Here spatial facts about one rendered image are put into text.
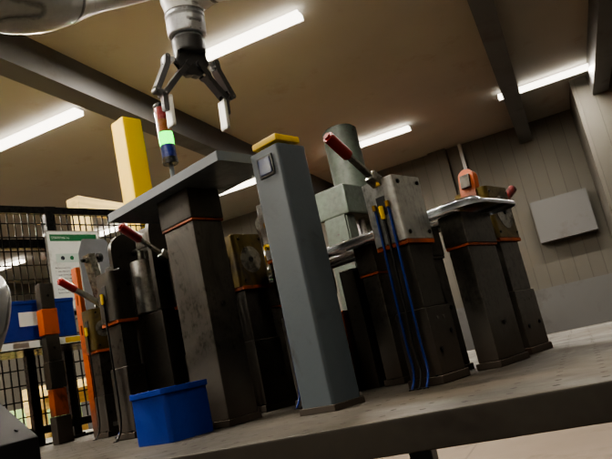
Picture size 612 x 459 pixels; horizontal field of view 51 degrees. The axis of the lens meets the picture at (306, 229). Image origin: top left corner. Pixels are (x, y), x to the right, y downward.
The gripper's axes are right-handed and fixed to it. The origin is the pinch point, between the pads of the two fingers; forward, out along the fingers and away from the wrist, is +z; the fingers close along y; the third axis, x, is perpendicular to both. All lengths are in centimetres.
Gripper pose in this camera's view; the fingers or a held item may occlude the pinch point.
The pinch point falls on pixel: (198, 123)
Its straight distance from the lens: 147.7
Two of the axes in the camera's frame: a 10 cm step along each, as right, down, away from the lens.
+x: -5.9, 1.9, 7.8
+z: 1.5, 9.8, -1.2
